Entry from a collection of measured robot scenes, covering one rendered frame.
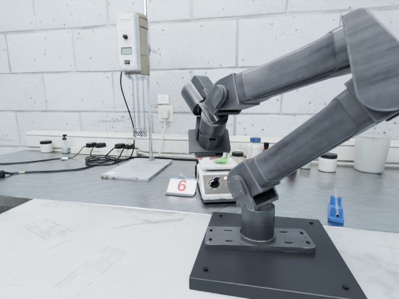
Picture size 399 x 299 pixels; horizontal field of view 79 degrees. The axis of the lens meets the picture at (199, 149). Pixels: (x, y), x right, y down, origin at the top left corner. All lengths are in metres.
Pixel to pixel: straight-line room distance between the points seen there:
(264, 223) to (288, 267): 0.08
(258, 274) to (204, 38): 1.10
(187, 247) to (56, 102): 1.34
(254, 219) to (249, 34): 0.99
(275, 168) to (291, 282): 0.17
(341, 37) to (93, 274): 0.51
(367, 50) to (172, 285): 0.42
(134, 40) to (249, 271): 0.84
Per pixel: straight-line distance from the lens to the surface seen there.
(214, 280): 0.42
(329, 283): 0.45
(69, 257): 0.56
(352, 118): 0.36
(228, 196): 0.71
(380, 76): 0.34
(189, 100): 0.54
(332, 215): 0.69
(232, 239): 0.50
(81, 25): 1.60
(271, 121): 1.26
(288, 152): 0.40
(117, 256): 0.52
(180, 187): 0.79
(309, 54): 0.40
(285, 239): 0.51
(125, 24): 1.02
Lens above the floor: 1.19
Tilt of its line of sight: 11 degrees down
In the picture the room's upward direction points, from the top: straight up
